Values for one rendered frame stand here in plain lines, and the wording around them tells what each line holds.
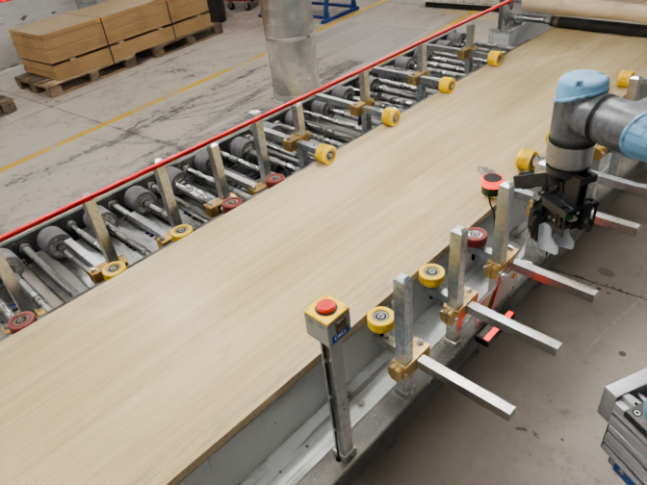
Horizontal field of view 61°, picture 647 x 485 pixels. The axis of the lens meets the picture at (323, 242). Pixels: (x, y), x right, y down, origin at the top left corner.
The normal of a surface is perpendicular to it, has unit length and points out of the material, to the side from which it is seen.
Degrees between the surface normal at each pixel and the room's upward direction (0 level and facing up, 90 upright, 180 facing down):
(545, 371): 0
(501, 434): 0
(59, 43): 90
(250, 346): 0
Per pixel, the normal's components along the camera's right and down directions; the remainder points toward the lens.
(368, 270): -0.10, -0.80
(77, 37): 0.79, 0.29
